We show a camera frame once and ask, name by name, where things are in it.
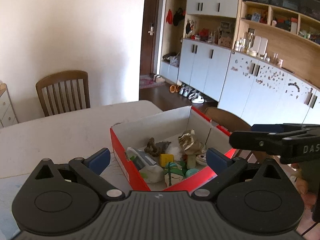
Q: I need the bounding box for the brown entrance door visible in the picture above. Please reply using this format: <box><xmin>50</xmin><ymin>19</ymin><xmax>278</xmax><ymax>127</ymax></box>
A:
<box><xmin>140</xmin><ymin>0</ymin><xmax>159</xmax><ymax>76</ymax></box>

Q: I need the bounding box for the wooden chair far side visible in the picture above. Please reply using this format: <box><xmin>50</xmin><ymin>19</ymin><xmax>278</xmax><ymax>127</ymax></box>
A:
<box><xmin>35</xmin><ymin>70</ymin><xmax>91</xmax><ymax>116</ymax></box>

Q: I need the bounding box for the yellow small carton box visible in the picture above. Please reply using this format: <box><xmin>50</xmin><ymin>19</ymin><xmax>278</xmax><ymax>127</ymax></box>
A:
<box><xmin>159</xmin><ymin>154</ymin><xmax>175</xmax><ymax>167</ymax></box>

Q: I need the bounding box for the wooden chair right side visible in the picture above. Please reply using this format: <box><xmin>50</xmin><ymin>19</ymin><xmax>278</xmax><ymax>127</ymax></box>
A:
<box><xmin>204</xmin><ymin>107</ymin><xmax>271</xmax><ymax>163</ymax></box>

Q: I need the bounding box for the blue white tissue pack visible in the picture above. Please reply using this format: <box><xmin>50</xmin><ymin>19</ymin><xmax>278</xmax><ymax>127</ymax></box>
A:
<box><xmin>126</xmin><ymin>147</ymin><xmax>158</xmax><ymax>171</ymax></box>

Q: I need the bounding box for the white drawer sideboard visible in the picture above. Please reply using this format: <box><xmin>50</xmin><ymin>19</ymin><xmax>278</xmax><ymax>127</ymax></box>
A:
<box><xmin>0</xmin><ymin>83</ymin><xmax>18</xmax><ymax>128</ymax></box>

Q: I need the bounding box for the silver foil wrapper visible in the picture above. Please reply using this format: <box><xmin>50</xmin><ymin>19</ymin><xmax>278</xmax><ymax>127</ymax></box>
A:
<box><xmin>178</xmin><ymin>129</ymin><xmax>206</xmax><ymax>155</ymax></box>

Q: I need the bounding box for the palm tree toy figure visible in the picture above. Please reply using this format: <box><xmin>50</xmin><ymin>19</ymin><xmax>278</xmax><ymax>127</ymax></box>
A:
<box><xmin>164</xmin><ymin>162</ymin><xmax>184</xmax><ymax>187</ymax></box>

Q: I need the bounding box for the wooden chair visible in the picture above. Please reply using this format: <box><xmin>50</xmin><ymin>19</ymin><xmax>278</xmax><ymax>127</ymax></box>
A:
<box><xmin>204</xmin><ymin>107</ymin><xmax>271</xmax><ymax>163</ymax></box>
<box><xmin>35</xmin><ymin>70</ymin><xmax>91</xmax><ymax>116</ymax></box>

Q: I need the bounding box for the brown fabric scrunchie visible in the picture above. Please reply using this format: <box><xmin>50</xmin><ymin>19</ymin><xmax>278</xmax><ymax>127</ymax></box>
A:
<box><xmin>144</xmin><ymin>138</ymin><xmax>162</xmax><ymax>157</ymax></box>

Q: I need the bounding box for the white wall cabinet unit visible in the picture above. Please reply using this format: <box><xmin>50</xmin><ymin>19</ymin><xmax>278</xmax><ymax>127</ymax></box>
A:
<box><xmin>159</xmin><ymin>0</ymin><xmax>319</xmax><ymax>125</ymax></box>

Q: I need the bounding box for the red white cardboard box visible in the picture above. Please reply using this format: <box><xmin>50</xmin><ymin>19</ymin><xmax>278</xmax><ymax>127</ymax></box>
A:
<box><xmin>110</xmin><ymin>107</ymin><xmax>235</xmax><ymax>192</ymax></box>

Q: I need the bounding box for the clear crinkled plastic bag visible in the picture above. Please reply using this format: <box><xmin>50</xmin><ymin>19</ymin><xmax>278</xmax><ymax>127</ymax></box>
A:
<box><xmin>139</xmin><ymin>165</ymin><xmax>164</xmax><ymax>184</ymax></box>

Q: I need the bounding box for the orange slippers pair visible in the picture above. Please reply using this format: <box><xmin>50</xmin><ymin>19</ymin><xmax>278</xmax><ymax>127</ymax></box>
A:
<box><xmin>169</xmin><ymin>85</ymin><xmax>181</xmax><ymax>93</ymax></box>

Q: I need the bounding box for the patterned door rug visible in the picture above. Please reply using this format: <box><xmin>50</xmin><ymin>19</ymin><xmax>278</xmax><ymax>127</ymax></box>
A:
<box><xmin>139</xmin><ymin>75</ymin><xmax>165</xmax><ymax>89</ymax></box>

